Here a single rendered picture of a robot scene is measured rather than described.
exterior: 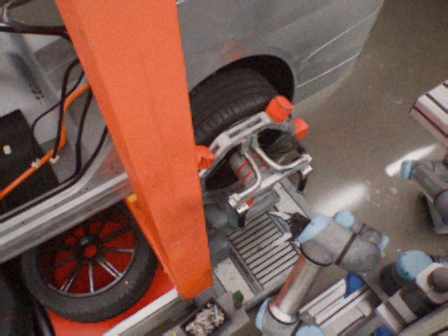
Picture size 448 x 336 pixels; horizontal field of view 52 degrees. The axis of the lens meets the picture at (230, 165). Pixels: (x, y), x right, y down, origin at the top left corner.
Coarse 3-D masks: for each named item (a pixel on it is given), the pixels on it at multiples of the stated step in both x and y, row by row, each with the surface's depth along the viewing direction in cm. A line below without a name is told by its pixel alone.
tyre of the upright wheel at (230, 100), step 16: (208, 80) 196; (224, 80) 197; (240, 80) 199; (256, 80) 205; (192, 96) 195; (208, 96) 193; (224, 96) 193; (240, 96) 192; (256, 96) 195; (272, 96) 200; (192, 112) 192; (208, 112) 190; (224, 112) 188; (240, 112) 190; (256, 112) 197; (208, 128) 188; (224, 128) 192
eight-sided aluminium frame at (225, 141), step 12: (252, 120) 193; (264, 120) 193; (288, 120) 210; (228, 132) 190; (252, 132) 191; (288, 132) 212; (216, 144) 190; (228, 144) 187; (216, 156) 190; (204, 180) 198; (204, 192) 208; (216, 192) 226; (228, 192) 232; (240, 192) 233
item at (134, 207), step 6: (126, 198) 223; (126, 204) 232; (132, 204) 222; (138, 204) 222; (132, 210) 220; (138, 210) 220; (138, 216) 219; (138, 222) 218; (144, 222) 215; (144, 228) 215; (144, 234) 225; (150, 234) 214; (150, 240) 212; (156, 246) 211; (156, 252) 211; (162, 264) 219
